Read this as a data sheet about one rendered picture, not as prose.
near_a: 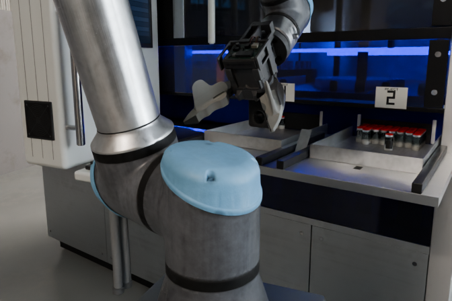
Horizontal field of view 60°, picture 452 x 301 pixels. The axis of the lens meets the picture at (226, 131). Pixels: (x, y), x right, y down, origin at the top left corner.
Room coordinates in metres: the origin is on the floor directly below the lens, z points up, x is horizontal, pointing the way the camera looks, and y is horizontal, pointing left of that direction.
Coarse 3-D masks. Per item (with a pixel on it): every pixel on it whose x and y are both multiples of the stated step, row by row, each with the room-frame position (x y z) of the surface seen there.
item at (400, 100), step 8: (376, 88) 1.13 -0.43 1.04; (384, 88) 1.11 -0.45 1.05; (392, 88) 1.10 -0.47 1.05; (400, 88) 1.09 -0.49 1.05; (376, 96) 1.12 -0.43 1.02; (384, 96) 1.11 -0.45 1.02; (392, 96) 1.10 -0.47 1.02; (400, 96) 1.09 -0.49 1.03; (376, 104) 1.12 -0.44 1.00; (384, 104) 1.11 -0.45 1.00; (400, 104) 1.09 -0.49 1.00
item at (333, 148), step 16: (320, 144) 1.01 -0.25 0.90; (336, 144) 1.11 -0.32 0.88; (352, 144) 1.11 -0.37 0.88; (368, 144) 1.11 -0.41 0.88; (432, 144) 0.96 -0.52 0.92; (336, 160) 0.92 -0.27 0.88; (352, 160) 0.90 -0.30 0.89; (368, 160) 0.88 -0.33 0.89; (384, 160) 0.86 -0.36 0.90; (400, 160) 0.84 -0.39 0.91; (416, 160) 0.82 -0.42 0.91
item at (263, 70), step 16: (256, 32) 0.65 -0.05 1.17; (272, 32) 0.67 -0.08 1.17; (224, 48) 0.63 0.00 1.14; (240, 48) 0.62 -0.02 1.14; (256, 48) 0.61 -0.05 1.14; (272, 48) 0.68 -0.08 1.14; (288, 48) 0.68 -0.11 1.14; (224, 64) 0.61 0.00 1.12; (240, 64) 0.60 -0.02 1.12; (256, 64) 0.59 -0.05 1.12; (272, 64) 0.63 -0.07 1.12; (240, 80) 0.62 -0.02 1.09; (256, 80) 0.60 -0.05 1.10; (272, 80) 0.63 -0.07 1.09; (240, 96) 0.63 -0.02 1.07; (256, 96) 0.62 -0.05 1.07
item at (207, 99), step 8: (200, 80) 0.61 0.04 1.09; (192, 88) 0.61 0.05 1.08; (200, 88) 0.62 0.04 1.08; (208, 88) 0.62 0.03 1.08; (216, 88) 0.63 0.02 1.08; (224, 88) 0.64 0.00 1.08; (200, 96) 0.62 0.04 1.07; (208, 96) 0.63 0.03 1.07; (216, 96) 0.64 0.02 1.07; (224, 96) 0.63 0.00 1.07; (200, 104) 0.62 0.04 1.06; (208, 104) 0.62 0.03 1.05; (216, 104) 0.63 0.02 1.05; (224, 104) 0.63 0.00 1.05; (192, 112) 0.62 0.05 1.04; (200, 112) 0.62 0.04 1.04; (208, 112) 0.62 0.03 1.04; (184, 120) 0.61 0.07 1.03; (192, 120) 0.61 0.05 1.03
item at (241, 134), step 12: (204, 132) 1.16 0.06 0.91; (216, 132) 1.13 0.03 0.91; (228, 132) 1.26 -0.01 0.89; (240, 132) 1.30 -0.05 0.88; (252, 132) 1.30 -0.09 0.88; (264, 132) 1.30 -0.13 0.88; (276, 132) 1.30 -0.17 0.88; (288, 132) 1.30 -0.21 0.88; (300, 132) 1.30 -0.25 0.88; (312, 132) 1.18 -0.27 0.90; (240, 144) 1.08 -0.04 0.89; (252, 144) 1.06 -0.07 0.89; (264, 144) 1.04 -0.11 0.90; (276, 144) 1.02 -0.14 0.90
